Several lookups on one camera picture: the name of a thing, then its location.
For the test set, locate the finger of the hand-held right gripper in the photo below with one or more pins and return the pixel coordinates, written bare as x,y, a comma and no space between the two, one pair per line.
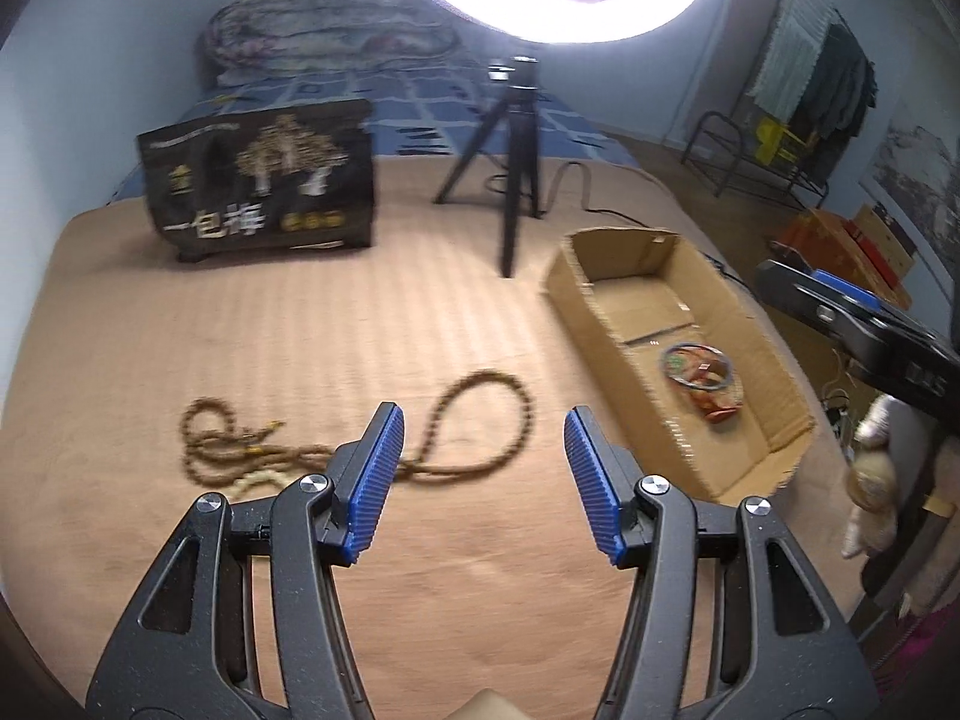
795,289
844,286

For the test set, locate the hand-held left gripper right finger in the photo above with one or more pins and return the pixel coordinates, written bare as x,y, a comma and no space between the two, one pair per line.
589,472

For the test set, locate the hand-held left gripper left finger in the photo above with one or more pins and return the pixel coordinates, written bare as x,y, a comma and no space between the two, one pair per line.
375,472

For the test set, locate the dark thin bangle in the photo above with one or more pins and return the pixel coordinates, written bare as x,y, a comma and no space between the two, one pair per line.
720,382

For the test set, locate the brown leather wristband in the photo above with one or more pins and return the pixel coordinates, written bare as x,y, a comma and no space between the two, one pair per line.
716,412

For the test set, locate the cardboard box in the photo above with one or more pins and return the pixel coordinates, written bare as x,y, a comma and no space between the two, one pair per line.
600,292

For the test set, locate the beige plush toy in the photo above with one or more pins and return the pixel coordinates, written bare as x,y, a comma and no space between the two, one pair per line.
874,472

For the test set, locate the yellow box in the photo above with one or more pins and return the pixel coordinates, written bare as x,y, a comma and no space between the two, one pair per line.
776,142

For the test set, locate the black clothes rack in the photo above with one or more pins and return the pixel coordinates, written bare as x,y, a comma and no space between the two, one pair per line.
694,136

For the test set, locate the dark hanging clothes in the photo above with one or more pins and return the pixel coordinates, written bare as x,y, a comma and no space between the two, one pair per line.
840,90

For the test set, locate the white knitted garment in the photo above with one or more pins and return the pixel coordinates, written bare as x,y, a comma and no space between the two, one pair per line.
787,60

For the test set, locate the brown door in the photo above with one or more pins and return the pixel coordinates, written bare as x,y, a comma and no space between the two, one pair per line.
720,52

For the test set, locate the beige cloth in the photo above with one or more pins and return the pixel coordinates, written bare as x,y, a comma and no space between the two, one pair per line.
487,706

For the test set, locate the black tripod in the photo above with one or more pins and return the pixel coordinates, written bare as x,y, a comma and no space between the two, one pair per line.
517,187

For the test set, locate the black snack bag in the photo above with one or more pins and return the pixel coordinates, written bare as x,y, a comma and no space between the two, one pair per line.
225,187

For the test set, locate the blue patterned bed sheet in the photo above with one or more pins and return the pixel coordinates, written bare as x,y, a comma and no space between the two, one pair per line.
420,105

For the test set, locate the folded floral quilt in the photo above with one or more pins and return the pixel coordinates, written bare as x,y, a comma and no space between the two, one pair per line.
300,22

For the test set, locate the wall picture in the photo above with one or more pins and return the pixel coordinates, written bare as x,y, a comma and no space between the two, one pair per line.
915,172

